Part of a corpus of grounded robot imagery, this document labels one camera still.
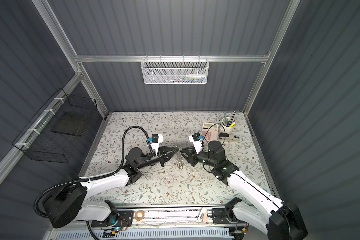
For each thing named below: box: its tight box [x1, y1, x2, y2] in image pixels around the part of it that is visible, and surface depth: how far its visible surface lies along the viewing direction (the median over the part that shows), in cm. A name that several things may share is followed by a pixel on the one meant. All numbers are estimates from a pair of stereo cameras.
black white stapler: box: [218, 132, 240, 143], surface depth 104 cm
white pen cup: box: [221, 117, 236, 134], surface depth 104 cm
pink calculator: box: [201, 122, 219, 143], surface depth 111 cm
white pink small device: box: [198, 207, 209, 225], surface depth 74 cm
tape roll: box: [134, 210, 144, 221], surface depth 76 cm
